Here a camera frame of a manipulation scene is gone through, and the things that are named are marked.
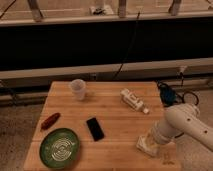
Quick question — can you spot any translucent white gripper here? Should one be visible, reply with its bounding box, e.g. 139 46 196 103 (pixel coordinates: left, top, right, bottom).
144 124 169 150

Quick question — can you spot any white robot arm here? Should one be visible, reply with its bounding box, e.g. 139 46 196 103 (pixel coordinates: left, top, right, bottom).
143 103 213 156

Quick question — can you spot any blue power adapter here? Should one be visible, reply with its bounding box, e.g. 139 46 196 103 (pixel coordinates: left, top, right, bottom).
160 86 176 105

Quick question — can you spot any white plastic bottle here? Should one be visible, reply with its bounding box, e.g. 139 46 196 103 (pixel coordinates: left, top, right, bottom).
120 89 149 114

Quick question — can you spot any black smartphone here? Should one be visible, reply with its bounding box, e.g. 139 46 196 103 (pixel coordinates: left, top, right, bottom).
86 117 104 141

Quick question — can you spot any green patterned plate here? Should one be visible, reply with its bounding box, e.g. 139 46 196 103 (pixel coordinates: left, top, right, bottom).
39 128 80 169

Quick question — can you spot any red brown sausage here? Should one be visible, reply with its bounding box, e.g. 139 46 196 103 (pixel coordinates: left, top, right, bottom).
41 113 60 130

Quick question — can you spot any black floor cable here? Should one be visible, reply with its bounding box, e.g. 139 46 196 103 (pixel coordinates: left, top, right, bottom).
156 71 200 108

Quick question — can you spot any white wall plug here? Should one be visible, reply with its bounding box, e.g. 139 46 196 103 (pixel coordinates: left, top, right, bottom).
179 66 187 74

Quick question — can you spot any black hanging cable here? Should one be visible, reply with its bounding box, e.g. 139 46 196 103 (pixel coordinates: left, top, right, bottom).
112 9 141 81

